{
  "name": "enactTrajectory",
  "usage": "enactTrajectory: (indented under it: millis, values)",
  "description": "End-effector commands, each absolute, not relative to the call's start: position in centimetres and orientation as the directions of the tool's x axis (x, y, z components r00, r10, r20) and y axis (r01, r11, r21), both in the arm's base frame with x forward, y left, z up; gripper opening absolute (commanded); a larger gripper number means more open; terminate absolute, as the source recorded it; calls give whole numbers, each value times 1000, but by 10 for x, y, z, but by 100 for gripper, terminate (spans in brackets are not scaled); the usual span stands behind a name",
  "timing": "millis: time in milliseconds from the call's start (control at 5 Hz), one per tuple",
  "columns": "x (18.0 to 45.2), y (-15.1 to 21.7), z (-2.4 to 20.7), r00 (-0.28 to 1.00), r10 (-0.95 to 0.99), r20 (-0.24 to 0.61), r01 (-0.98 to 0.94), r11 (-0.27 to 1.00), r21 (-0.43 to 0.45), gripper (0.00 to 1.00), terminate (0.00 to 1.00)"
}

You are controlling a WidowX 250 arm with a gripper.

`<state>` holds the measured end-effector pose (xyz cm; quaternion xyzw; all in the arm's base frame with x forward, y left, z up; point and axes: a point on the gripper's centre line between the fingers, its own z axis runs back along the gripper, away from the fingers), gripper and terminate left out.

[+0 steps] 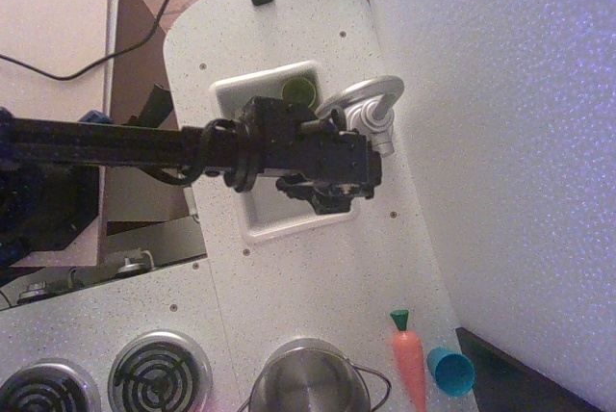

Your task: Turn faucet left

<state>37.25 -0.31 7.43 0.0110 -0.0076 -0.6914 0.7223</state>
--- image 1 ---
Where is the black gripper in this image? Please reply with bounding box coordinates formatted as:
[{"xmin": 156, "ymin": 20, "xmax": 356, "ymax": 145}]
[{"xmin": 237, "ymin": 96, "xmax": 382, "ymax": 214}]

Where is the silver toy faucet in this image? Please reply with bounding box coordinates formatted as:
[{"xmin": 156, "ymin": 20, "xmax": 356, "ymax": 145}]
[{"xmin": 315, "ymin": 75, "xmax": 405, "ymax": 158}]

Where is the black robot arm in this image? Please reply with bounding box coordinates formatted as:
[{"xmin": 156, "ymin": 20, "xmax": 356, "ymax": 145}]
[{"xmin": 1, "ymin": 96, "xmax": 382, "ymax": 266}]

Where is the green cup in sink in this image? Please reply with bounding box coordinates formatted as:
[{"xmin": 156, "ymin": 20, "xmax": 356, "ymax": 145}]
[{"xmin": 281, "ymin": 77, "xmax": 317, "ymax": 107}]

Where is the white toy sink basin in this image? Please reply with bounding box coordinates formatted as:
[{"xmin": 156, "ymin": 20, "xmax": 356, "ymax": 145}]
[{"xmin": 210, "ymin": 61, "xmax": 360, "ymax": 244}]

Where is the orange toy carrot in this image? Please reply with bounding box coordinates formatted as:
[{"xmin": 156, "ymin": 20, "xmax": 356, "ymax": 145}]
[{"xmin": 390, "ymin": 309, "xmax": 426, "ymax": 412}]

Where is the silver stove knob right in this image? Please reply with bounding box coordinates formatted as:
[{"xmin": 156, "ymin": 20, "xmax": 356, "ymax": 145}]
[{"xmin": 115, "ymin": 250, "xmax": 155, "ymax": 278}]

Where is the silver stove knob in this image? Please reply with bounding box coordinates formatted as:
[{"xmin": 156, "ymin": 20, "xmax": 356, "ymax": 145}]
[
  {"xmin": 17, "ymin": 281, "xmax": 53, "ymax": 305},
  {"xmin": 115, "ymin": 250, "xmax": 155, "ymax": 278}
]

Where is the silver metal pot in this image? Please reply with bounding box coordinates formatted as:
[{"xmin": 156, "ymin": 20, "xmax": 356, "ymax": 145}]
[{"xmin": 239, "ymin": 338, "xmax": 392, "ymax": 412}]

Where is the teal plastic cup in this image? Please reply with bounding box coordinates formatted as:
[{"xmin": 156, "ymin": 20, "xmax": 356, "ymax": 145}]
[{"xmin": 426, "ymin": 347, "xmax": 476, "ymax": 397}]

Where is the toy stove burner right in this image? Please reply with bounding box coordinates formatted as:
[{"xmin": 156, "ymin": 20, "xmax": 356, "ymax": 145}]
[{"xmin": 107, "ymin": 330, "xmax": 213, "ymax": 411}]

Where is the toy stove burner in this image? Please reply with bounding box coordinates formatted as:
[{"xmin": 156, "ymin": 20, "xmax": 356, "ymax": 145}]
[
  {"xmin": 1, "ymin": 358, "xmax": 101, "ymax": 411},
  {"xmin": 107, "ymin": 330, "xmax": 213, "ymax": 411}
]

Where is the silver stove knob left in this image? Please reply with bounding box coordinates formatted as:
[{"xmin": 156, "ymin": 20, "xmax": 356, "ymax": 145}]
[{"xmin": 17, "ymin": 281, "xmax": 53, "ymax": 305}]

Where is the toy stove burner left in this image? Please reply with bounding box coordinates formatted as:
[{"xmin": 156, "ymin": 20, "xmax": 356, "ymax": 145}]
[{"xmin": 1, "ymin": 358, "xmax": 101, "ymax": 411}]

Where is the black cable on floor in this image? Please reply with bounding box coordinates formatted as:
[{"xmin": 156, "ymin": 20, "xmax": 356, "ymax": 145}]
[{"xmin": 0, "ymin": 0, "xmax": 193, "ymax": 82}]

